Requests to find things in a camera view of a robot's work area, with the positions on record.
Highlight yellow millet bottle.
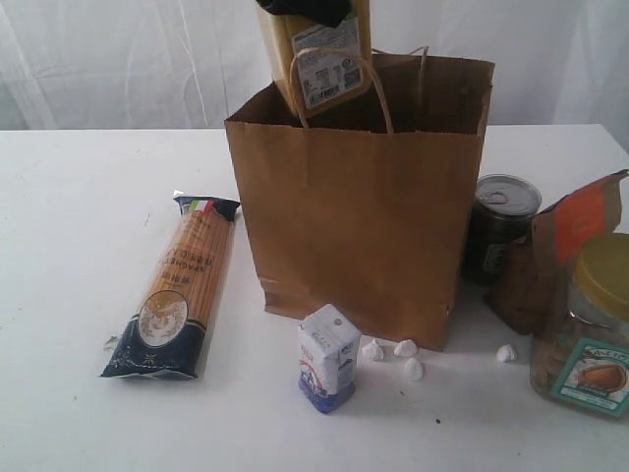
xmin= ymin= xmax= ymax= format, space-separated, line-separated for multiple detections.
xmin=257 ymin=0 xmax=372 ymax=118

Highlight brown paper shopping bag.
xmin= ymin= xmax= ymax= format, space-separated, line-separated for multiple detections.
xmin=225 ymin=53 xmax=494 ymax=351

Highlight dark can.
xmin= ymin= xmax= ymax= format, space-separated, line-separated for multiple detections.
xmin=462 ymin=174 xmax=542 ymax=286

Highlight brown kraft pouch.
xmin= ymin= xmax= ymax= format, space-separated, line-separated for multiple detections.
xmin=486 ymin=169 xmax=628 ymax=335

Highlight glass nut jar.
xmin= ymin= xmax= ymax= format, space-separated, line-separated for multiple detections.
xmin=530 ymin=233 xmax=628 ymax=421

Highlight white backdrop curtain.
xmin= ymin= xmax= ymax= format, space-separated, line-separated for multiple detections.
xmin=1 ymin=1 xmax=628 ymax=142

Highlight small white blue milk carton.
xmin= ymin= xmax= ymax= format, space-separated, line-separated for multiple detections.
xmin=297 ymin=304 xmax=362 ymax=414

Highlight white garlic clove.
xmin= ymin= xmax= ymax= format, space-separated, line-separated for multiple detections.
xmin=403 ymin=357 xmax=425 ymax=382
xmin=495 ymin=344 xmax=518 ymax=363
xmin=361 ymin=338 xmax=385 ymax=362
xmin=393 ymin=339 xmax=419 ymax=358

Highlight spaghetti pack, blue ends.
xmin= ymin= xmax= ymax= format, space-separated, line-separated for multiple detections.
xmin=101 ymin=192 xmax=240 ymax=379

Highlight torn clear plastic scrap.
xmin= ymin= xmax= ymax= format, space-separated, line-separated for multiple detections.
xmin=103 ymin=335 xmax=119 ymax=352

